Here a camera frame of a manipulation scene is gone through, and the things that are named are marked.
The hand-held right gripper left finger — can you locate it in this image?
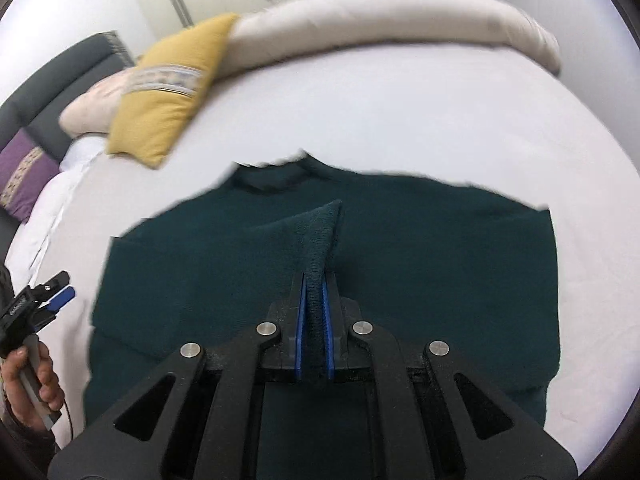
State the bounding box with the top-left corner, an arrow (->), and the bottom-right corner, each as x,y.
47,272 -> 307,480

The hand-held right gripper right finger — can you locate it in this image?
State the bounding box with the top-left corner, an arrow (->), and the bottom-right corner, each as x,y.
322,272 -> 581,480

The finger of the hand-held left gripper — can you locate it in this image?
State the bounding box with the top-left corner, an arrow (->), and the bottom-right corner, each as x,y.
36,270 -> 70,292
44,285 -> 76,312

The dark green sweater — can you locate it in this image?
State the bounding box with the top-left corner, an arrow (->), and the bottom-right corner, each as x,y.
82,152 -> 561,480

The person's left forearm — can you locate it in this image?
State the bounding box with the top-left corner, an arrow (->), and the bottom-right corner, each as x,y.
0,407 -> 60,463

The person's left hand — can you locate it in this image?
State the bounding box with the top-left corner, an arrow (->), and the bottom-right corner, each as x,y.
0,345 -> 66,428

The white pillow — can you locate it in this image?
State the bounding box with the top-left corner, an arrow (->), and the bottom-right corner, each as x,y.
6,159 -> 103,283

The purple patterned pillow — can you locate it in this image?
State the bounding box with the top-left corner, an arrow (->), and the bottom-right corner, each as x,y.
0,129 -> 62,224

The pale blue pillow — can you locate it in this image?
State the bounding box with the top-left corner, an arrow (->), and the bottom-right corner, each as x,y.
60,135 -> 109,172

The pale pink pillow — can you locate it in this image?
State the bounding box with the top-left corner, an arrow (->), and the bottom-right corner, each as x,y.
58,66 -> 147,137

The grey upholstered headboard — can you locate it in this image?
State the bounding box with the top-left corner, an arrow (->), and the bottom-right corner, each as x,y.
0,31 -> 137,233

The yellow patterned pillow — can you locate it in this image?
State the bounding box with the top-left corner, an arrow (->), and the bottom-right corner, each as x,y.
104,12 -> 240,169

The beige rolled duvet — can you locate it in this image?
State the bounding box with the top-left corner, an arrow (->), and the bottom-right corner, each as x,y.
215,0 -> 562,81

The black cable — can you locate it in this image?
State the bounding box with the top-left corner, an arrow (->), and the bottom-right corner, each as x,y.
60,399 -> 77,443

